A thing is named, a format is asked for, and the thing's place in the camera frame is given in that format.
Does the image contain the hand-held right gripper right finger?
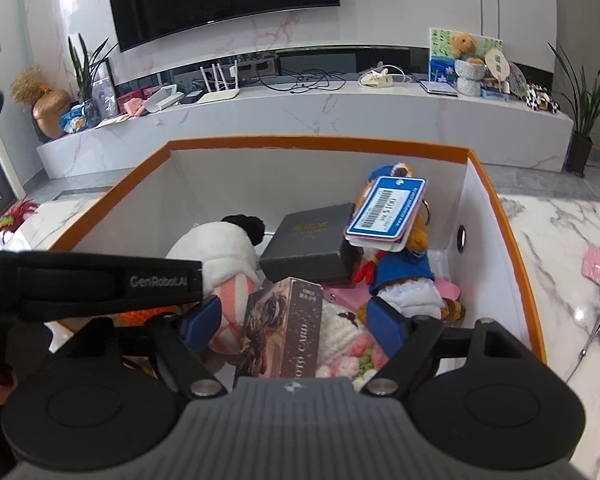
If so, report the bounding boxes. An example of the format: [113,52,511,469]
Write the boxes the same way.
[352,296,529,399]

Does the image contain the white charger bundle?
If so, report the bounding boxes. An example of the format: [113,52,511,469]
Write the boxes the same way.
[358,61,412,89]

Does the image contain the round paper fan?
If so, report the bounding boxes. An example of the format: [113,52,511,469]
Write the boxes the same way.
[482,49,509,94]

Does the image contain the snack bags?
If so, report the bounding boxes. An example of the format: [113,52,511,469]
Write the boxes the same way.
[60,102,102,135]

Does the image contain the blue white barcode tag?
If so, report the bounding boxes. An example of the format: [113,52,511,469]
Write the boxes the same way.
[344,174,428,245]

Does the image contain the bear plush in sailor costume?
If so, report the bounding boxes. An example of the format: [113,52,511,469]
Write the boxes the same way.
[350,161,467,332]

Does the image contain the red feather decoration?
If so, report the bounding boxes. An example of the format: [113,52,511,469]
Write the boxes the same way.
[0,199,40,249]

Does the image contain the brown card box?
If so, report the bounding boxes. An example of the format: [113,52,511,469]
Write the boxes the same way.
[232,276,325,389]

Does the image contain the pink gift boxes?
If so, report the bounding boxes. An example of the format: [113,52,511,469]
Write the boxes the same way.
[116,89,149,119]

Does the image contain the gold vase with dried flowers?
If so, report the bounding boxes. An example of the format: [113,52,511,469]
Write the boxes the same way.
[9,67,74,141]

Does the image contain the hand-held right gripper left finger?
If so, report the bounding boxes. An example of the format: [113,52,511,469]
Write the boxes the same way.
[72,295,231,401]

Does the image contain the flower painting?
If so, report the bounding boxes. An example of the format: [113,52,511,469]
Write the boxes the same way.
[428,27,504,87]

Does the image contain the white marble television cabinet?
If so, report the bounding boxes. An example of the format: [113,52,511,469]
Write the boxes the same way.
[36,45,576,182]

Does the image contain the grey knitted holder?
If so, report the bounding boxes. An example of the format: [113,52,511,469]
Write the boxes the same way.
[454,58,486,97]

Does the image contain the panda plush toy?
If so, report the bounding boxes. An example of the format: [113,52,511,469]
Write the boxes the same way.
[165,214,267,357]

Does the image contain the black textured gift box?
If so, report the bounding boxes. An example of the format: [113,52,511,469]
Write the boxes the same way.
[259,203,359,285]

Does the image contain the silver laptop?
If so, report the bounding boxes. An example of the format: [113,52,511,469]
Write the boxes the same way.
[420,80,460,97]

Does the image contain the white crochet flower piece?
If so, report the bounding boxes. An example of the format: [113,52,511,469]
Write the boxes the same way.
[315,302,397,381]

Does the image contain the brown teddy bear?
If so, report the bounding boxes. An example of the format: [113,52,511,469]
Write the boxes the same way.
[449,32,486,66]

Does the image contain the white router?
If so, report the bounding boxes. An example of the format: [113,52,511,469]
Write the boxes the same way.
[197,62,241,106]

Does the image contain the cow print toy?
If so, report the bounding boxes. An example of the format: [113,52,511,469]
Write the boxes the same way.
[525,82,561,115]

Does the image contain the black cables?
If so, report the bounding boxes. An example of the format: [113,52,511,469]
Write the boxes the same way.
[256,64,357,95]

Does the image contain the green plant beside picture frame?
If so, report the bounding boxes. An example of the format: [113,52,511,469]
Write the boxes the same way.
[67,32,119,107]

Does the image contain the potted plant in black pot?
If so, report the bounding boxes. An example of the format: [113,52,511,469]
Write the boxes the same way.
[547,40,600,179]

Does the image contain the orange storage box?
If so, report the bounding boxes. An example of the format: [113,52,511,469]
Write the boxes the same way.
[47,135,548,377]

